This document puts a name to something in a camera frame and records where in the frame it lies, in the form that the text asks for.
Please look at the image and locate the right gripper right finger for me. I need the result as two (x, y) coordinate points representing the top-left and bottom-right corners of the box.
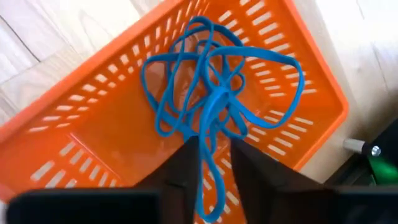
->
(230, 138), (336, 224)

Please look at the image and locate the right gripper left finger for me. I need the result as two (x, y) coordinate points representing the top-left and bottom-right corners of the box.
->
(135, 136), (200, 224)

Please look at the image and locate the blue rubber band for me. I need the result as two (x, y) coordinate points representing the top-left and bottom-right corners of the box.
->
(195, 86), (237, 223)
(205, 46), (304, 130)
(174, 17), (246, 94)
(141, 52), (203, 138)

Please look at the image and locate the orange plastic basket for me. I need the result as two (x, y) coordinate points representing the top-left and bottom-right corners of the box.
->
(0, 0), (349, 224)

